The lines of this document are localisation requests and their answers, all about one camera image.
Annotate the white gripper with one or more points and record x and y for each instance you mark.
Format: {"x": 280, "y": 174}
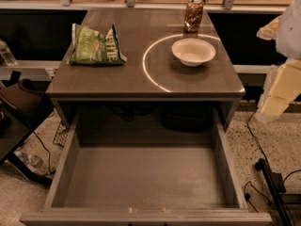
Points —
{"x": 291, "y": 32}

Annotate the green jalapeno chip bag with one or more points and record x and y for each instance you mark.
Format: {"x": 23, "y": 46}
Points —
{"x": 91, "y": 47}

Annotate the dark bag under cabinet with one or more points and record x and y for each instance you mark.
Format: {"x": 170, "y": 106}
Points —
{"x": 192, "y": 117}

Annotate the grey drawer cabinet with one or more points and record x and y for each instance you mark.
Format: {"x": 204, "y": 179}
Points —
{"x": 151, "y": 72}

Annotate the open grey top drawer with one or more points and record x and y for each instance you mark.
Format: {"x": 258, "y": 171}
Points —
{"x": 117, "y": 173}

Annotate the white paper bowl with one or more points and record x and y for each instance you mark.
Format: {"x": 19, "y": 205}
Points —
{"x": 193, "y": 52}

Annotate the brown patterned drink can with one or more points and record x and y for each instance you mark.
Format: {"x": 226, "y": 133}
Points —
{"x": 193, "y": 15}

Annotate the black floor stand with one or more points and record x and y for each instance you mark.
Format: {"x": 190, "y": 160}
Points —
{"x": 276, "y": 186}

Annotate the dark side table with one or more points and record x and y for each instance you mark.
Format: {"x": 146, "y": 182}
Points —
{"x": 24, "y": 107}

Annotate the plastic bottle on floor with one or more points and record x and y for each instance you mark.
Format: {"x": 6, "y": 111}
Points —
{"x": 33, "y": 162}

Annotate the clear plastic water bottle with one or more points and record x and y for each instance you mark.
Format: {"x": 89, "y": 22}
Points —
{"x": 6, "y": 54}

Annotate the wire mesh basket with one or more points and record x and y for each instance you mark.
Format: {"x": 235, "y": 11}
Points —
{"x": 61, "y": 134}

